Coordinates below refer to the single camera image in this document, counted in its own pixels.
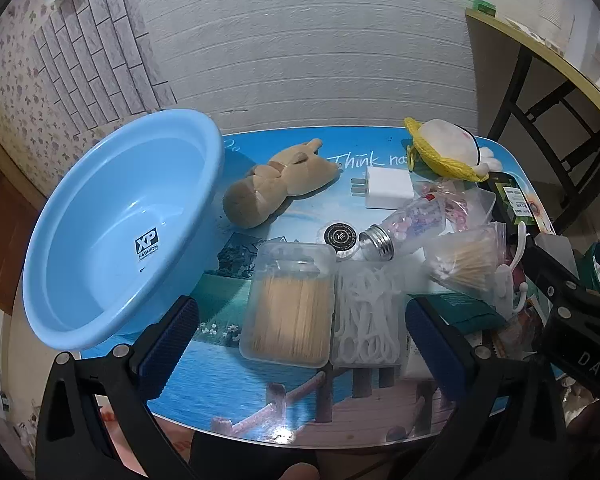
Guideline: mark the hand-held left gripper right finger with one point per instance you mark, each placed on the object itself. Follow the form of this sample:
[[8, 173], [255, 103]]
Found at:
[[436, 347]]

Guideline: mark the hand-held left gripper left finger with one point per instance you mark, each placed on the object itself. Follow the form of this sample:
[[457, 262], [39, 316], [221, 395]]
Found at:
[[172, 342]]

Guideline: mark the clear bag of cotton swabs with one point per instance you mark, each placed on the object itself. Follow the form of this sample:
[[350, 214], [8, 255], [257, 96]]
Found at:
[[470, 260]]

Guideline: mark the clear bag of pink beads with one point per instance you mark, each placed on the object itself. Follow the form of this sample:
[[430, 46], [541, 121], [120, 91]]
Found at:
[[460, 205]]

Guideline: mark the clear box of toothpicks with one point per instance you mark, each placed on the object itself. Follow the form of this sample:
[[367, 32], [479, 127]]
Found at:
[[290, 310]]

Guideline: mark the light blue plastic basin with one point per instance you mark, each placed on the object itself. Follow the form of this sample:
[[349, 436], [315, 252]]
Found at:
[[105, 210]]

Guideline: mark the white plush doll yellow hat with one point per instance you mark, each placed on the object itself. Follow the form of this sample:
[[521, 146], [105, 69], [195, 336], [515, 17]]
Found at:
[[445, 145]]

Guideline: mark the printed blue desktop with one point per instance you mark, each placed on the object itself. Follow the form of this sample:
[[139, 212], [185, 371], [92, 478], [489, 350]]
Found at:
[[260, 395]]

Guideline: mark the white plastic hook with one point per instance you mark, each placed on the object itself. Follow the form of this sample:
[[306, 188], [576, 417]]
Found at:
[[521, 240]]

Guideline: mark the dark green packet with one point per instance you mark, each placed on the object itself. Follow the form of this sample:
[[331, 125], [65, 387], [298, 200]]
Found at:
[[460, 310]]

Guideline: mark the clear box of floss picks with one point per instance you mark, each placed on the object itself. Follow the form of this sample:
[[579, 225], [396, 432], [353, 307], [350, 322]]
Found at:
[[367, 315]]

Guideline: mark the dark green box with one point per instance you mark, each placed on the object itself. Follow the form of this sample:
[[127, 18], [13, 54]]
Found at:
[[510, 195]]

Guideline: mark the glass bottle of beads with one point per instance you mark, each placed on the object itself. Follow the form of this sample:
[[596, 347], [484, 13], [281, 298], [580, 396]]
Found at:
[[410, 222]]

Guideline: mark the round black white lid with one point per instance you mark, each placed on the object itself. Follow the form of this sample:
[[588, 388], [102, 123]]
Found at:
[[341, 236]]

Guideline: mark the white charger plug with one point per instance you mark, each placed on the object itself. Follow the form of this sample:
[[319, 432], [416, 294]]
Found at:
[[387, 187]]

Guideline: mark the person's leg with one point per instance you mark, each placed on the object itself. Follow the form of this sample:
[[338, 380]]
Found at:
[[296, 473]]

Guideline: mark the brown plush toy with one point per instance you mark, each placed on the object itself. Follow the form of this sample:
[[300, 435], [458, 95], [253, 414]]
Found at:
[[280, 175]]

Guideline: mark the clear plastic wrap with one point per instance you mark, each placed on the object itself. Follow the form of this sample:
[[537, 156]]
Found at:
[[535, 35]]

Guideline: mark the yellow side table black legs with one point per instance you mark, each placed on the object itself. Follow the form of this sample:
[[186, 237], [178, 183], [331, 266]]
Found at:
[[495, 35]]

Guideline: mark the small green box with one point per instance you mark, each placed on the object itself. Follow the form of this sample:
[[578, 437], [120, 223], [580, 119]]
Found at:
[[484, 5]]

